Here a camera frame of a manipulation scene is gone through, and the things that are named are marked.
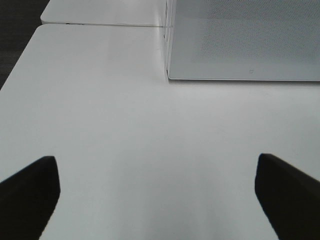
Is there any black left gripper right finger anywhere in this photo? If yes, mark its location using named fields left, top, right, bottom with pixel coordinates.
left=254, top=153, right=320, bottom=240

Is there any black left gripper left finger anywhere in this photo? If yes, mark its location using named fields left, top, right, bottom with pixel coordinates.
left=0, top=156, right=61, bottom=240

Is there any white microwave door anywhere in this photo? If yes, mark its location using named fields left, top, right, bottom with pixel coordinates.
left=168, top=0, right=320, bottom=81

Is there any white microwave oven body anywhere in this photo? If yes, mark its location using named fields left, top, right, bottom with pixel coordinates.
left=159, top=0, right=176, bottom=76

